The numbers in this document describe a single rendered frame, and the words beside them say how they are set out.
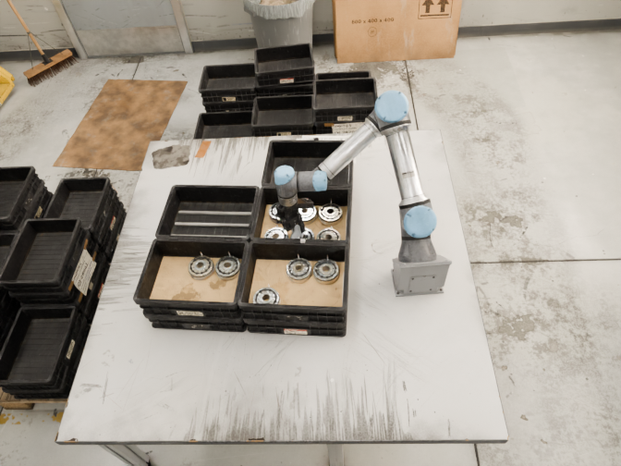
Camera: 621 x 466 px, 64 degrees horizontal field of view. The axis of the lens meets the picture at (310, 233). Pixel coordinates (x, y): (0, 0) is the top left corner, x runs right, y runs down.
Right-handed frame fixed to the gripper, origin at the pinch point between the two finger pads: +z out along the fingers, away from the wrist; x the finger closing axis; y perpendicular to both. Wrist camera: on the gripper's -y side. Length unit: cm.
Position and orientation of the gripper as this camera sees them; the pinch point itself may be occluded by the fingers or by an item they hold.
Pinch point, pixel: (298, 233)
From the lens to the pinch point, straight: 208.0
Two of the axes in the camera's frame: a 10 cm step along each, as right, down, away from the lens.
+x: 6.3, 5.2, -5.7
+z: 0.9, 6.9, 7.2
